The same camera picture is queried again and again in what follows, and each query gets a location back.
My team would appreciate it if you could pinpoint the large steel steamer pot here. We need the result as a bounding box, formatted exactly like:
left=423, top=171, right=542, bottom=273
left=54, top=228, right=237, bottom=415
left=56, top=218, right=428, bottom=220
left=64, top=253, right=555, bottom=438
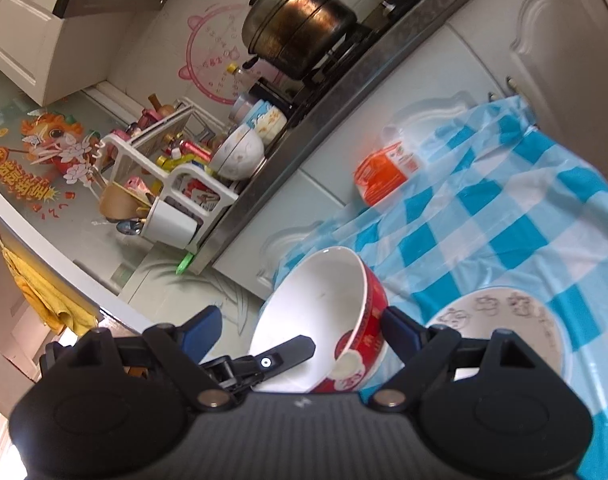
left=242, top=0, right=357, bottom=80

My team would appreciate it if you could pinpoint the white upper cabinet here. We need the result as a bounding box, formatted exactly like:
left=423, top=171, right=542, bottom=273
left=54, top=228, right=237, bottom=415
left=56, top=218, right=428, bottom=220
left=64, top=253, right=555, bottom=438
left=0, top=0, right=132, bottom=105

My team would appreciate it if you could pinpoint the blue white bowl on counter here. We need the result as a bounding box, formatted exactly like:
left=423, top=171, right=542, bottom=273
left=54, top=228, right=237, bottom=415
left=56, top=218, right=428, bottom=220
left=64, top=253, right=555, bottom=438
left=242, top=100, right=287, bottom=145

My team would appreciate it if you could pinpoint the red dragon window sticker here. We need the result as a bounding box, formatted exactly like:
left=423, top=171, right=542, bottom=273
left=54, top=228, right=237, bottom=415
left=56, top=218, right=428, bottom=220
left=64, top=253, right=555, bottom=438
left=0, top=112, right=101, bottom=221

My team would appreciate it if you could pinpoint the dark sauce bottle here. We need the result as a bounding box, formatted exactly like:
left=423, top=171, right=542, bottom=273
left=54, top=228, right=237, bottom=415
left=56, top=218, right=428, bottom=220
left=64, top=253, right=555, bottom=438
left=227, top=63, right=294, bottom=118

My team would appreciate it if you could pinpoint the yellow cloth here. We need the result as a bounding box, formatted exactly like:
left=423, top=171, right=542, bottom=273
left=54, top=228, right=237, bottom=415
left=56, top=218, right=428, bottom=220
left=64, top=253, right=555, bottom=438
left=0, top=240, right=98, bottom=337

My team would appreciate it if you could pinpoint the gas stove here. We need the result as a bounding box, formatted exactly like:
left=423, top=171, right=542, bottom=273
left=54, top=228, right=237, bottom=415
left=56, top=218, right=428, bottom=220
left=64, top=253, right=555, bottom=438
left=283, top=0, right=485, bottom=111

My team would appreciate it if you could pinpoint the white ceramic bowl on counter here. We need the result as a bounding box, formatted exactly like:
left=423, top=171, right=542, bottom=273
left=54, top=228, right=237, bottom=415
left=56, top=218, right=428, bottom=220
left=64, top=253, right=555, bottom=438
left=209, top=124, right=265, bottom=181

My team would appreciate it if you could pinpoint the pink round wall sticker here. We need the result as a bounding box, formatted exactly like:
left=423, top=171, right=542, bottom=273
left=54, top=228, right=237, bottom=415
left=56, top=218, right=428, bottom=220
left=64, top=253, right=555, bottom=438
left=178, top=3, right=247, bottom=105

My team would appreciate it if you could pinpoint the red white bowl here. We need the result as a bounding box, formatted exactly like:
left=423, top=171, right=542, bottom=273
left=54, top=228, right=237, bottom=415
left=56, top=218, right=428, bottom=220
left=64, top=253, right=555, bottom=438
left=249, top=247, right=389, bottom=393

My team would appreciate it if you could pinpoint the blue white checkered tablecloth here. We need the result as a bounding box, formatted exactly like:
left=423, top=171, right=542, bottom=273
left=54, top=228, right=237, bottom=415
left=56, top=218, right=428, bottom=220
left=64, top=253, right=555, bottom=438
left=273, top=96, right=608, bottom=479

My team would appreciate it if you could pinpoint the white plate cartoon print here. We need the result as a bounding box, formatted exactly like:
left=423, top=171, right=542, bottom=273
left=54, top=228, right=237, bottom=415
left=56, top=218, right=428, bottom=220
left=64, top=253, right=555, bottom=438
left=426, top=287, right=572, bottom=380

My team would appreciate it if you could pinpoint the green clip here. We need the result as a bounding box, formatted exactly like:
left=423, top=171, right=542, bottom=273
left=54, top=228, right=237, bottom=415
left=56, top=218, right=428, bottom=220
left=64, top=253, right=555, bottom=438
left=175, top=252, right=195, bottom=275

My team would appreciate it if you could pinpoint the orange plastic package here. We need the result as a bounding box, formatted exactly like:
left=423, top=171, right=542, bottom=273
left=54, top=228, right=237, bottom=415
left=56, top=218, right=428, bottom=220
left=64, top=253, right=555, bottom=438
left=354, top=141, right=421, bottom=206

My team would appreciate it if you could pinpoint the white utensil rack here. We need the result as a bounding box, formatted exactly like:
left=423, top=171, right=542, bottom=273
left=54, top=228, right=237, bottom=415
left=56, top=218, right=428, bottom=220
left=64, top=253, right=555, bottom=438
left=96, top=98, right=239, bottom=254

